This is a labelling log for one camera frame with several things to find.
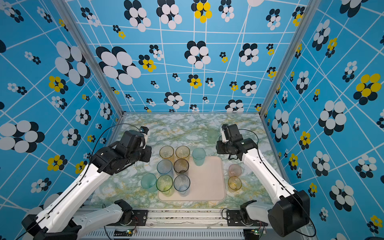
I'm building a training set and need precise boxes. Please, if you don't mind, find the tall amber glass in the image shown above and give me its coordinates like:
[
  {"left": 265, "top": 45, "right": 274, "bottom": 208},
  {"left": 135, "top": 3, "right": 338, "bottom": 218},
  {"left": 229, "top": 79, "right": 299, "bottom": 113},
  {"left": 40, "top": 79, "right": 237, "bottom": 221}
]
[{"left": 159, "top": 146, "right": 175, "bottom": 162}]

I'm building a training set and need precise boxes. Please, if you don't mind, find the teal dotted glass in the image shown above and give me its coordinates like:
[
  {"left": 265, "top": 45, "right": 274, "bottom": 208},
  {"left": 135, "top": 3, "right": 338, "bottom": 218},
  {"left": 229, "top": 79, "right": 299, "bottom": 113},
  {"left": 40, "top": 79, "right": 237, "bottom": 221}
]
[
  {"left": 192, "top": 148, "right": 206, "bottom": 166},
  {"left": 141, "top": 173, "right": 158, "bottom": 193}
]

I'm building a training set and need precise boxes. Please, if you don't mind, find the textured blue glass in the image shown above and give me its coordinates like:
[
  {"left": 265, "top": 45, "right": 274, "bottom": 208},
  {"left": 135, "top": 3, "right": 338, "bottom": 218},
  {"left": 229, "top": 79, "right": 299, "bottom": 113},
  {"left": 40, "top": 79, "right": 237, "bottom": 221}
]
[{"left": 157, "top": 159, "right": 174, "bottom": 178}]

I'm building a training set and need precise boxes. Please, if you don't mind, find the tall yellow glass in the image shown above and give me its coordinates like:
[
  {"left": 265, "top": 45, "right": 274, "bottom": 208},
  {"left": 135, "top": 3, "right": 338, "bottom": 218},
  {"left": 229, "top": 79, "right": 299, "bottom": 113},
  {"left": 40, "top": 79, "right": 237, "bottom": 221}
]
[{"left": 175, "top": 146, "right": 191, "bottom": 160}]

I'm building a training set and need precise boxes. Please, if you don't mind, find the tall green glass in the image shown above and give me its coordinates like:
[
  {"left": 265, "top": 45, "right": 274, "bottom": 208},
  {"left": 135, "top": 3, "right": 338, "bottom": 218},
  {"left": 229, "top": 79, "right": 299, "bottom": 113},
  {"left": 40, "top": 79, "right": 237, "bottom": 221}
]
[{"left": 156, "top": 175, "right": 174, "bottom": 197}]

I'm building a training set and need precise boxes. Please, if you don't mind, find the tall grey glass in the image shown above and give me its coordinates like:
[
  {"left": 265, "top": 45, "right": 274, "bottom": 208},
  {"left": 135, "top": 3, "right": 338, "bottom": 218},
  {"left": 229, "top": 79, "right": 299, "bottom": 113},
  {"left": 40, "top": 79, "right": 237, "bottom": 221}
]
[{"left": 173, "top": 159, "right": 190, "bottom": 175}]

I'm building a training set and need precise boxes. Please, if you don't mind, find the tall pale blue glass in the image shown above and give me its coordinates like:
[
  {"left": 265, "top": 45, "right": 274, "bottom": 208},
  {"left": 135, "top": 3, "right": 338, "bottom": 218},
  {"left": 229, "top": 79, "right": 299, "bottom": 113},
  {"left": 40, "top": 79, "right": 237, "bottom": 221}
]
[{"left": 174, "top": 175, "right": 191, "bottom": 197}]

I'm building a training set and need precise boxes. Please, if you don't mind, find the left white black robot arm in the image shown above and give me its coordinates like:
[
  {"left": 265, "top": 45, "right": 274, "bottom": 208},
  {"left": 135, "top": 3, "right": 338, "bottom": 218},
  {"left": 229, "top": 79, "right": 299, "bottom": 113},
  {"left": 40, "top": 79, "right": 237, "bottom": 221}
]
[{"left": 22, "top": 127, "right": 152, "bottom": 240}]

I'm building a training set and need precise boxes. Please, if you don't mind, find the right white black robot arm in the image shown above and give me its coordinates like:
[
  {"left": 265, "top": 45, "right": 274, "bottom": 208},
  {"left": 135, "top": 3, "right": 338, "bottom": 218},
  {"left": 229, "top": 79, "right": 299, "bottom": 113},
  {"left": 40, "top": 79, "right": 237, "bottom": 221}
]
[{"left": 216, "top": 124, "right": 311, "bottom": 237}]

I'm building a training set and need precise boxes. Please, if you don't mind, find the cream plastic tray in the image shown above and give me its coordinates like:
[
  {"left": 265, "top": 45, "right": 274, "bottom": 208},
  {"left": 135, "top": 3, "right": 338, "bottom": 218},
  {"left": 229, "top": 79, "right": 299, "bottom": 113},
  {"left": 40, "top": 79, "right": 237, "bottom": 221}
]
[{"left": 158, "top": 156, "right": 226, "bottom": 202}]

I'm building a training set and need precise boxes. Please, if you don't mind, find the small light green glass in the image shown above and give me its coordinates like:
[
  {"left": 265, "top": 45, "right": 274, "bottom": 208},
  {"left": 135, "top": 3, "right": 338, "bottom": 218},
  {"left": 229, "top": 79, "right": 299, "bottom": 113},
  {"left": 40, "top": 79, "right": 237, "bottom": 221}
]
[{"left": 207, "top": 129, "right": 220, "bottom": 144}]

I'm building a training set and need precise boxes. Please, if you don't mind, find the small pink glass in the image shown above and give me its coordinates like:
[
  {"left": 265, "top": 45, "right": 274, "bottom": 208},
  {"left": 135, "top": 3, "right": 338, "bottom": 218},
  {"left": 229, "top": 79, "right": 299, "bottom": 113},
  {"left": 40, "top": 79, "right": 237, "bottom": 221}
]
[{"left": 228, "top": 164, "right": 243, "bottom": 177}]

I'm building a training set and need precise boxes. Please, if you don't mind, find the small amber glass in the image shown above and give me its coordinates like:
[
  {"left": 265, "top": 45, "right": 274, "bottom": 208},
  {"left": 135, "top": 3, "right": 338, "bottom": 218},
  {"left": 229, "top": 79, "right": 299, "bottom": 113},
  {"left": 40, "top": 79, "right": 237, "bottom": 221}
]
[{"left": 228, "top": 176, "right": 243, "bottom": 193}]

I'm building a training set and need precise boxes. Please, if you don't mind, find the left green circuit board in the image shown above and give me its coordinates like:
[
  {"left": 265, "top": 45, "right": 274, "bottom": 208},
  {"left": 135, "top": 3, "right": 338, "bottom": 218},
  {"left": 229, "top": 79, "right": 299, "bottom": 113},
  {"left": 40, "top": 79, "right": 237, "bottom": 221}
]
[{"left": 114, "top": 229, "right": 137, "bottom": 237}]

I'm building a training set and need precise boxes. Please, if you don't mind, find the green circuit board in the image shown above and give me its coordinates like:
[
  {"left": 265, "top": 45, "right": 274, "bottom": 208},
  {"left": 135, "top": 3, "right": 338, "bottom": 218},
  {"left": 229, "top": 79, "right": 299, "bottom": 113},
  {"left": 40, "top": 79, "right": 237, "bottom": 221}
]
[
  {"left": 114, "top": 229, "right": 137, "bottom": 237},
  {"left": 244, "top": 229, "right": 263, "bottom": 240}
]

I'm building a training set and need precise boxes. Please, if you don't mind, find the right green circuit board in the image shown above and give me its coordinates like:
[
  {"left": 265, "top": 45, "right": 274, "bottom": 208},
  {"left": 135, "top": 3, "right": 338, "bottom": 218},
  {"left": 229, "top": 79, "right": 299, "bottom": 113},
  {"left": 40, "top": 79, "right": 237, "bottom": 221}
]
[{"left": 244, "top": 229, "right": 263, "bottom": 240}]

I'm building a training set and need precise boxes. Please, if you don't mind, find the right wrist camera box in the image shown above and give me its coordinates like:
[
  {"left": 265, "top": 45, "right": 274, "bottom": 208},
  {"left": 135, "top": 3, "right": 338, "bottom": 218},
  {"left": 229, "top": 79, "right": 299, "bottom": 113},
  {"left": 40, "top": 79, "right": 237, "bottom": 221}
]
[{"left": 221, "top": 124, "right": 229, "bottom": 143}]

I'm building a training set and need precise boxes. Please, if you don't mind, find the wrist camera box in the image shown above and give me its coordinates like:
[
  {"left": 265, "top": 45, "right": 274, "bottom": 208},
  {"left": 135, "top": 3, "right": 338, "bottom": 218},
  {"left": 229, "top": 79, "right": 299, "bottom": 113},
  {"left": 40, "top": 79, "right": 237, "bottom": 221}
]
[
  {"left": 221, "top": 124, "right": 229, "bottom": 143},
  {"left": 140, "top": 126, "right": 150, "bottom": 149}
]

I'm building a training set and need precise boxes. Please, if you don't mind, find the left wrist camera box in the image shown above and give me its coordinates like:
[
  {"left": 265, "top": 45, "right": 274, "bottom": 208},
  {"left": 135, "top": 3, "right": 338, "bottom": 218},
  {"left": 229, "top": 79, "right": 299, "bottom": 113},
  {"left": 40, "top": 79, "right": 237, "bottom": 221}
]
[{"left": 140, "top": 126, "right": 150, "bottom": 149}]

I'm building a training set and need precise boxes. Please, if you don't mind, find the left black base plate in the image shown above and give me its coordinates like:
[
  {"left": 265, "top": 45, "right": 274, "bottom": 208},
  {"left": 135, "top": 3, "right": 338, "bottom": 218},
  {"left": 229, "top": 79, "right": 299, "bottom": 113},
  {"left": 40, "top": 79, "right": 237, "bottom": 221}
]
[{"left": 108, "top": 210, "right": 149, "bottom": 227}]

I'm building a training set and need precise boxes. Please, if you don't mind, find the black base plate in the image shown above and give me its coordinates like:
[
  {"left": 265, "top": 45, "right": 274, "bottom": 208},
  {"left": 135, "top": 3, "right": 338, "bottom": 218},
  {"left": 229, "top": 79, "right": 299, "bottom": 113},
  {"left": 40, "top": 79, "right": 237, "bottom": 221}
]
[
  {"left": 108, "top": 210, "right": 149, "bottom": 227},
  {"left": 222, "top": 209, "right": 269, "bottom": 228}
]

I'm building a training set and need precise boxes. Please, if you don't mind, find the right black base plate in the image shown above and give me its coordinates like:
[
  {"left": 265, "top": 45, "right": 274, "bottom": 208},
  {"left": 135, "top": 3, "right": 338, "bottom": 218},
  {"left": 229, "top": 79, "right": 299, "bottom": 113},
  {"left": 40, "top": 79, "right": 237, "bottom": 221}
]
[{"left": 222, "top": 209, "right": 269, "bottom": 228}]

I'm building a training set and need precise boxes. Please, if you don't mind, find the aluminium front rail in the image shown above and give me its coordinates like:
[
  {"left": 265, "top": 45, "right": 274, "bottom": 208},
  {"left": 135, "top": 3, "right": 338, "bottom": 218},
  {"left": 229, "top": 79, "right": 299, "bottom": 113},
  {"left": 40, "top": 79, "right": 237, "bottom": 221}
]
[{"left": 59, "top": 207, "right": 319, "bottom": 240}]

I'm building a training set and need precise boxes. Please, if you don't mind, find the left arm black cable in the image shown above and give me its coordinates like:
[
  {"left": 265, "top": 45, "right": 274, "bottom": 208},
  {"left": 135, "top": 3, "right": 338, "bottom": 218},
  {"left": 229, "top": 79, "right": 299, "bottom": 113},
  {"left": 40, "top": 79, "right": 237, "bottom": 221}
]
[{"left": 14, "top": 123, "right": 142, "bottom": 240}]

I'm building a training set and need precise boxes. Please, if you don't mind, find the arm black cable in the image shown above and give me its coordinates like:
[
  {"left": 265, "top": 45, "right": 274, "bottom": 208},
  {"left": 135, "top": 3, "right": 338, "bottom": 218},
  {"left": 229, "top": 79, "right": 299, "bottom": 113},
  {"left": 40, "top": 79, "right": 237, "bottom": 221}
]
[
  {"left": 14, "top": 123, "right": 142, "bottom": 240},
  {"left": 236, "top": 128, "right": 317, "bottom": 238}
]

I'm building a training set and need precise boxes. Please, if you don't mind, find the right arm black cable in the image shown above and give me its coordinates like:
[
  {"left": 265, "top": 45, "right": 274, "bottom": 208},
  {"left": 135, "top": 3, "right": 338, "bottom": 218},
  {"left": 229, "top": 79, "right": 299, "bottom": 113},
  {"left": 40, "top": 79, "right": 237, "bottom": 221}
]
[{"left": 236, "top": 128, "right": 317, "bottom": 238}]

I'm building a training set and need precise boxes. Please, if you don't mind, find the left aluminium corner post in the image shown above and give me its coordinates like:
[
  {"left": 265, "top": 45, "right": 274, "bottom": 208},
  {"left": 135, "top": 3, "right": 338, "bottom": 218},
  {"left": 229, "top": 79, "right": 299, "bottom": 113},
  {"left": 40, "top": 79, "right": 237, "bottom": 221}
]
[{"left": 50, "top": 0, "right": 125, "bottom": 118}]

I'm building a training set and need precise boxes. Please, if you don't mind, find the aluminium corner post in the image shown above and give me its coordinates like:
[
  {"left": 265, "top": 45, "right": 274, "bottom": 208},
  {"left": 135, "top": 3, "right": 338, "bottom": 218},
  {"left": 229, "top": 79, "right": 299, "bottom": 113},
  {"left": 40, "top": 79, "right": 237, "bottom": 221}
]
[
  {"left": 259, "top": 0, "right": 321, "bottom": 118},
  {"left": 50, "top": 0, "right": 125, "bottom": 118}
]

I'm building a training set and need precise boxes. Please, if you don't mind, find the right aluminium corner post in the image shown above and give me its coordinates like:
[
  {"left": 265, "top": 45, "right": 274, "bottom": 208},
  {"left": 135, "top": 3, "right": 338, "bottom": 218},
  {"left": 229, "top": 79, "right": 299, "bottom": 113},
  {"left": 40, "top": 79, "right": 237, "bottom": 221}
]
[{"left": 259, "top": 0, "right": 321, "bottom": 118}]

